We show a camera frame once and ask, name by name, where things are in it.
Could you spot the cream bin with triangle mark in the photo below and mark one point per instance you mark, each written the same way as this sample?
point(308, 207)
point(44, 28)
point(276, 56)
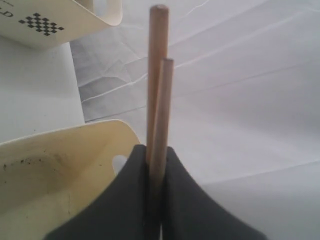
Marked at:
point(48, 178)

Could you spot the wooden chopstick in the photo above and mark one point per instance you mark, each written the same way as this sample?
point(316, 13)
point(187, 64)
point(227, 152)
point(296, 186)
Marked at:
point(157, 50)
point(161, 124)

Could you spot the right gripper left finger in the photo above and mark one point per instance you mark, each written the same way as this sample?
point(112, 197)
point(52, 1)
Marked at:
point(119, 212)

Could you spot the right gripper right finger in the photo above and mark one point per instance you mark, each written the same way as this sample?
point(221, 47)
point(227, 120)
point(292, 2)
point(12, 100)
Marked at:
point(191, 214)

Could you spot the cream bin with circle mark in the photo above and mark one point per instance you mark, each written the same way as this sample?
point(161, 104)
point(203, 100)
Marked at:
point(44, 24)

